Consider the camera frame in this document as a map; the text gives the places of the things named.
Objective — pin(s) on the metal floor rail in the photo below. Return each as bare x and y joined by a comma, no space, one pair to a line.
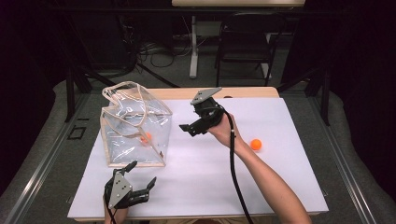
40,168
345,161

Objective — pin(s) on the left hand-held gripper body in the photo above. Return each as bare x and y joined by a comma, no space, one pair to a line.
120,189

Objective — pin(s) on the clear plastic bag beige trim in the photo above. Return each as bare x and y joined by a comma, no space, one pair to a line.
137,124

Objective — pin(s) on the white desk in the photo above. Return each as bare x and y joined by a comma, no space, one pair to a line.
193,46

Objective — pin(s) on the person's left hand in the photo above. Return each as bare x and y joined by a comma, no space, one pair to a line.
116,216

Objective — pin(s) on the black metal stand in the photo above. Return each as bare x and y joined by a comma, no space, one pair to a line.
70,93
325,99

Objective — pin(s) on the white table mat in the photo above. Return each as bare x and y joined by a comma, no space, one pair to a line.
202,174

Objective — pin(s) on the black chair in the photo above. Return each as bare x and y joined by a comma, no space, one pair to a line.
246,37

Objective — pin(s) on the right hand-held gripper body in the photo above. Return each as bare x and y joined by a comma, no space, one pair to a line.
208,113

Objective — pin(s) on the person's right hand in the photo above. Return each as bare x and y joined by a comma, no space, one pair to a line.
227,132

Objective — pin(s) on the black floor outlet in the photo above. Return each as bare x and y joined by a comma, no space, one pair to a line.
77,132

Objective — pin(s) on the wooden table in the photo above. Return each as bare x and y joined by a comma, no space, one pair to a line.
249,92

